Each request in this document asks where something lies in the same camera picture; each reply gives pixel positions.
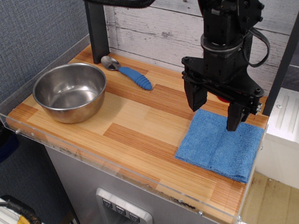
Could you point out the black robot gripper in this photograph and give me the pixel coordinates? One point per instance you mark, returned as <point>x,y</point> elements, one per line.
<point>223,72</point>

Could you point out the blue rag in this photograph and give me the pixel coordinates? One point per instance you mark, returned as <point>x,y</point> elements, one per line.
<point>209,145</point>

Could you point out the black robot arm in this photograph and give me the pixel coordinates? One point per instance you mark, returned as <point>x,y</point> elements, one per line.
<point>229,29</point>

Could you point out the silver metal pot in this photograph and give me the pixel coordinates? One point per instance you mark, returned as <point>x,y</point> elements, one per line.
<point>71,93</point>

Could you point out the white plastic unit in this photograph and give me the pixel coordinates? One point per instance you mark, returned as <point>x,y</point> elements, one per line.
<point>279,156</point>

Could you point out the silver dispenser button panel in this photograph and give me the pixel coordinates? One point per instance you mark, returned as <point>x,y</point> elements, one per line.
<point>119,211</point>

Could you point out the stainless toy fridge cabinet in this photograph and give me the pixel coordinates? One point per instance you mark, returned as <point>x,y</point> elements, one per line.
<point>80,181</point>

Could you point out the clear acrylic table guard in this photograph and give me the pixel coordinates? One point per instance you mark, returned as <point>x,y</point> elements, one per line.
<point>135,136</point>

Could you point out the dark right frame post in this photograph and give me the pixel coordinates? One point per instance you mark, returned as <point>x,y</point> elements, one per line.
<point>284,19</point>

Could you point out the dark frame post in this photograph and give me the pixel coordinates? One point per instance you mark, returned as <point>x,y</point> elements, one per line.
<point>97,30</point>
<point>284,19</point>

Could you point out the spoon with blue handle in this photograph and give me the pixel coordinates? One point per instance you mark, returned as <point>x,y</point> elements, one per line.
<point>112,64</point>

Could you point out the dark left frame post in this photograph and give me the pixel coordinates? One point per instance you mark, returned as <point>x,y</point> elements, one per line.
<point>97,30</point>

